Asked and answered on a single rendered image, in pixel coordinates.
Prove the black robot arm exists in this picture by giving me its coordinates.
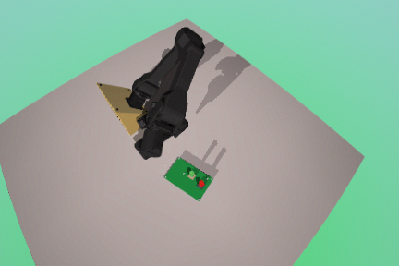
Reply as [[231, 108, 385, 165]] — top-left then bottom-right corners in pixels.
[[125, 27, 205, 157]]

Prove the green circuit board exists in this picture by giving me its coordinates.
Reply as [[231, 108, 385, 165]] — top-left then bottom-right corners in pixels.
[[164, 157, 213, 202]]

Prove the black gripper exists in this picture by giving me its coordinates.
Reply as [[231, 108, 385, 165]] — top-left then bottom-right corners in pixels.
[[134, 118, 188, 160]]

